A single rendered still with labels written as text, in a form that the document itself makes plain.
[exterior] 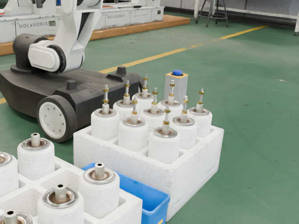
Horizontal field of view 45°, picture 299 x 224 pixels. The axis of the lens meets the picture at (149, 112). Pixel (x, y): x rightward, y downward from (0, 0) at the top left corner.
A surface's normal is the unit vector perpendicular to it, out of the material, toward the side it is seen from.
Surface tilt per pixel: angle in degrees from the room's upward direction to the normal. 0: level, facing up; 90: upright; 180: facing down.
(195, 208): 0
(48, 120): 90
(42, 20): 90
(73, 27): 115
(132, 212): 90
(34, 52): 90
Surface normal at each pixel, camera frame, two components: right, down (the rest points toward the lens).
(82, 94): 0.64, -0.47
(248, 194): 0.07, -0.93
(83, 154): -0.55, 0.28
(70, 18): -0.53, 0.64
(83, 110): 0.83, 0.26
